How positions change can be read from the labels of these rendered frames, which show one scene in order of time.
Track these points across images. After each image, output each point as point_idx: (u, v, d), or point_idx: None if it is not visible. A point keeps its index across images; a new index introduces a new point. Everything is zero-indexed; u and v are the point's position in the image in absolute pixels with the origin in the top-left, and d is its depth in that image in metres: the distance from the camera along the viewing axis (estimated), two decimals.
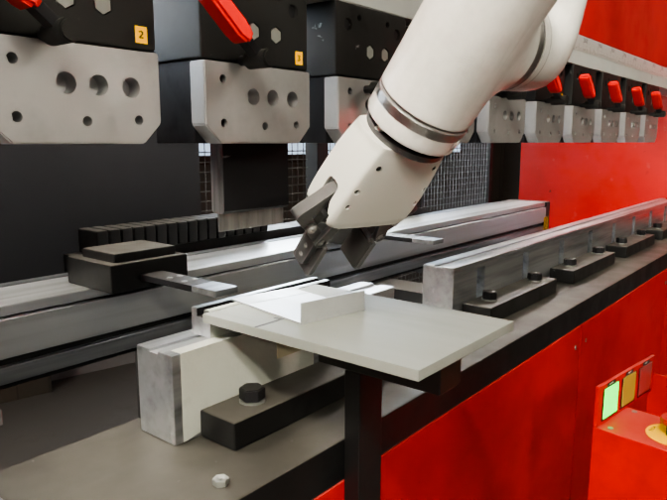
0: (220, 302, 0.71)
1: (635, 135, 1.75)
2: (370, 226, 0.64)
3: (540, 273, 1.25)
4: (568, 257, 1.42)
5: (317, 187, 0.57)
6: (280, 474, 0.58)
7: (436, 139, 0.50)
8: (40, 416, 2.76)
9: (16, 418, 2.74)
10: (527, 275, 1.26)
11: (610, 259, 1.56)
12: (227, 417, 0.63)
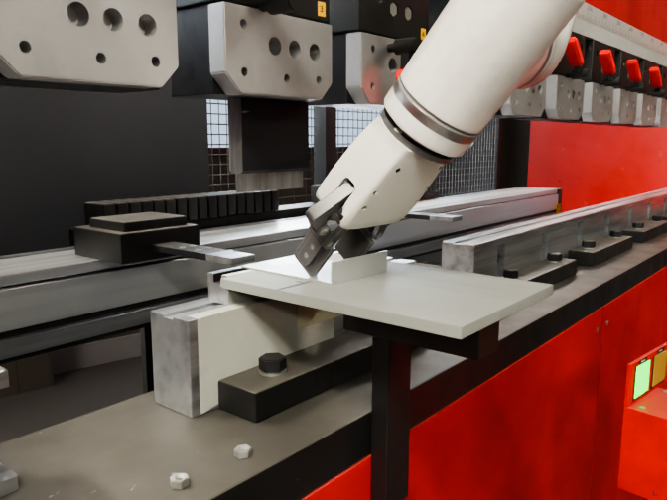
0: (238, 268, 0.67)
1: (651, 118, 1.71)
2: None
3: (561, 253, 1.21)
4: (587, 240, 1.38)
5: (329, 189, 0.56)
6: (306, 445, 0.54)
7: (458, 141, 0.52)
8: (42, 409, 2.72)
9: (17, 411, 2.70)
10: (547, 255, 1.22)
11: (628, 243, 1.52)
12: (247, 387, 0.59)
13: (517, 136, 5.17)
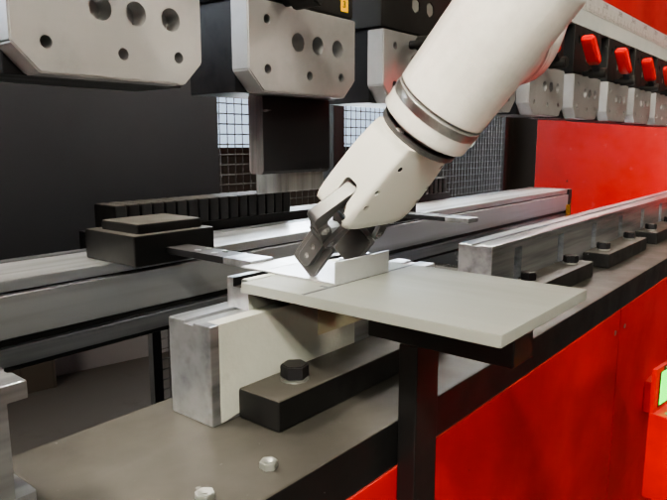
0: (258, 272, 0.65)
1: (664, 118, 1.69)
2: None
3: (577, 255, 1.19)
4: (601, 241, 1.36)
5: (331, 188, 0.56)
6: (333, 457, 0.52)
7: (460, 140, 0.52)
8: (45, 411, 2.70)
9: (20, 413, 2.68)
10: (563, 257, 1.20)
11: (642, 244, 1.50)
12: (270, 396, 0.57)
13: (520, 136, 5.14)
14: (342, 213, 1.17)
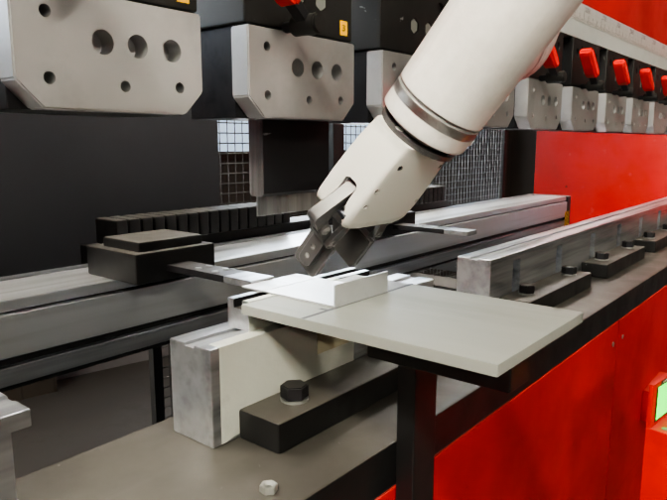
0: (258, 293, 0.66)
1: (662, 126, 1.70)
2: None
3: (575, 266, 1.20)
4: (600, 251, 1.36)
5: (331, 188, 0.57)
6: (333, 480, 0.53)
7: (459, 138, 0.52)
8: (46, 416, 2.71)
9: None
10: (561, 268, 1.21)
11: (640, 253, 1.50)
12: (270, 417, 0.58)
13: (520, 139, 5.15)
14: None
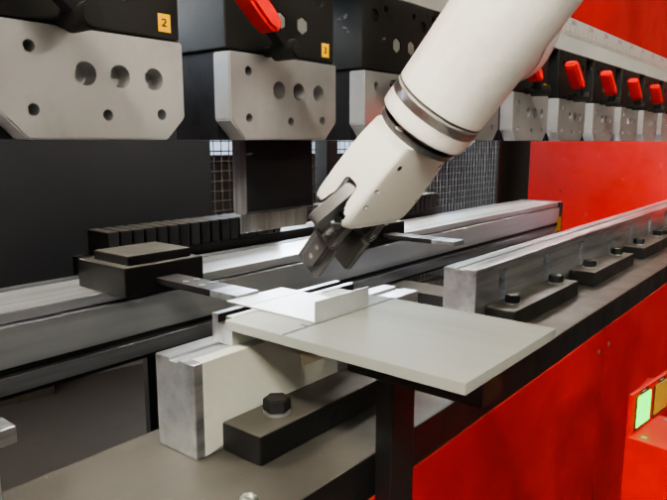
0: (242, 307, 0.67)
1: (652, 134, 1.72)
2: (363, 226, 0.64)
3: (562, 275, 1.22)
4: (588, 259, 1.38)
5: (330, 188, 0.57)
6: (311, 492, 0.55)
7: (459, 138, 0.52)
8: (43, 418, 2.73)
9: (19, 421, 2.70)
10: (548, 277, 1.22)
11: (629, 260, 1.52)
12: (252, 430, 0.60)
13: (517, 141, 5.17)
14: None
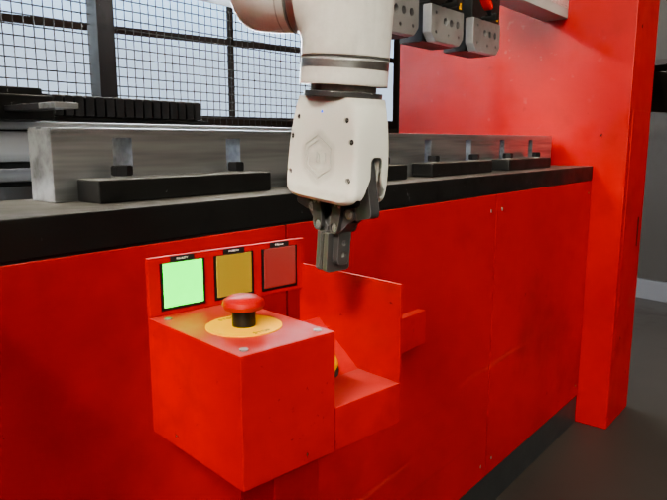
0: None
1: (455, 37, 1.49)
2: (331, 220, 0.64)
3: (242, 162, 0.98)
4: None
5: (365, 183, 0.58)
6: None
7: None
8: None
9: None
10: (227, 165, 0.99)
11: (397, 172, 1.29)
12: None
13: None
14: None
